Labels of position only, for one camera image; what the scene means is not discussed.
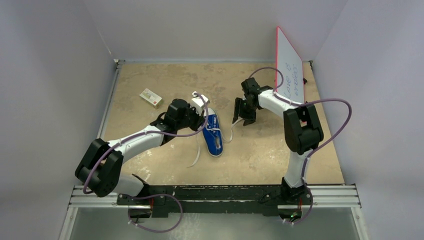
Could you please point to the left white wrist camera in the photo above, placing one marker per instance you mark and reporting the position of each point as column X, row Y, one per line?
column 199, row 102

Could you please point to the blue canvas sneaker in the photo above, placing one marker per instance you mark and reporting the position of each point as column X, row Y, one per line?
column 212, row 134

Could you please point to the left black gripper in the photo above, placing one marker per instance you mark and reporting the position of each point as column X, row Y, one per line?
column 199, row 119

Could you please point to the white board red frame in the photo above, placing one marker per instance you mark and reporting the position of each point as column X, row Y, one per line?
column 290, row 80

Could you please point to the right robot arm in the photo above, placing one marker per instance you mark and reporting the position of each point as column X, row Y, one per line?
column 302, row 130

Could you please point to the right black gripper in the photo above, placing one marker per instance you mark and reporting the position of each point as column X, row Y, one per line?
column 247, row 105

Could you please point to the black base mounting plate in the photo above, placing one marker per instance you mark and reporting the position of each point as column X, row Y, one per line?
column 159, row 201

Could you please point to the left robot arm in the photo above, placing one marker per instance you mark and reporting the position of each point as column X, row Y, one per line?
column 100, row 168

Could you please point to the small white red box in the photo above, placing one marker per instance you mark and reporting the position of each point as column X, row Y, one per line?
column 151, row 98

